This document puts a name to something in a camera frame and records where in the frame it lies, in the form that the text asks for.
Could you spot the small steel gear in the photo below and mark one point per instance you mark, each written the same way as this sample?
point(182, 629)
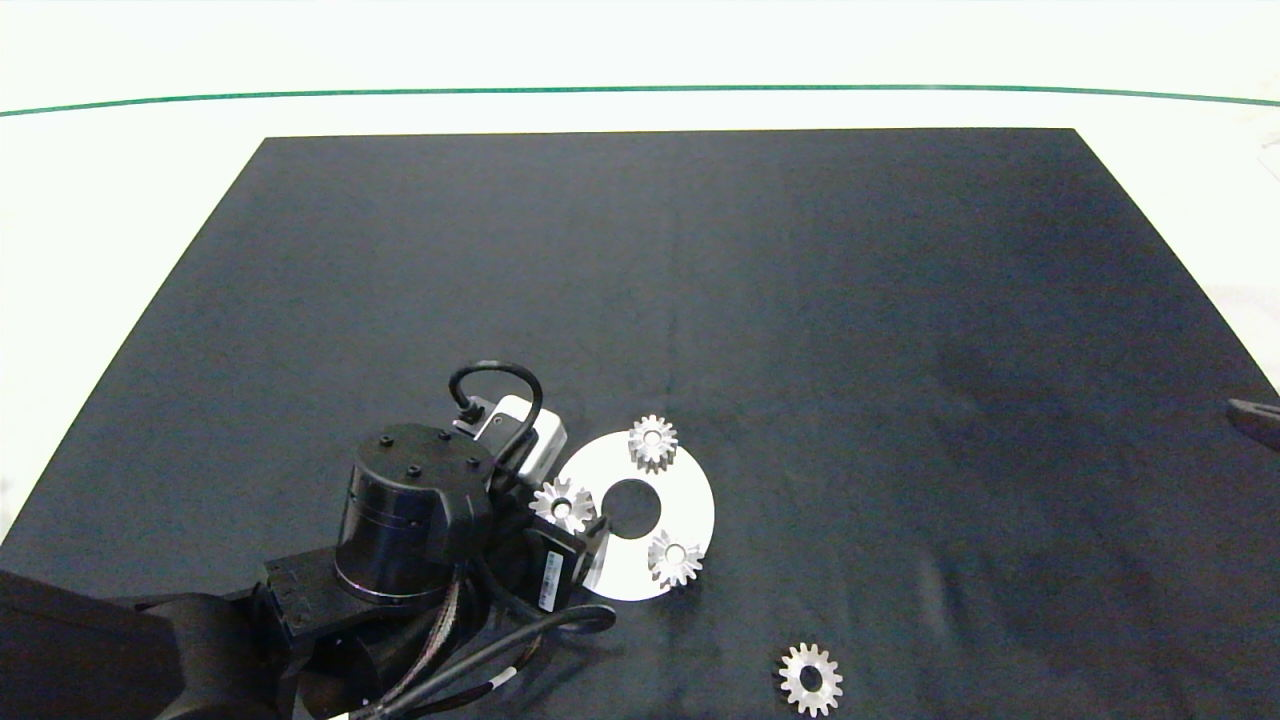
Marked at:
point(793, 682)
point(665, 445)
point(688, 563)

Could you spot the round white plate with pins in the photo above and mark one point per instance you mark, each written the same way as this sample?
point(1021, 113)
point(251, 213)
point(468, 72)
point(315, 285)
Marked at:
point(690, 500)

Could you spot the green tape line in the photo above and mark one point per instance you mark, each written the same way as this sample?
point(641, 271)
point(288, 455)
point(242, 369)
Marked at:
point(640, 88)

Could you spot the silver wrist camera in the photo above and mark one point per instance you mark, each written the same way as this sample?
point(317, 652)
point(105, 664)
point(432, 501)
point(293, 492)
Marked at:
point(530, 440)

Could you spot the dark mat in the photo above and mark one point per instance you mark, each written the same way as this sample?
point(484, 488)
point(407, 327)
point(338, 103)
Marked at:
point(800, 300)

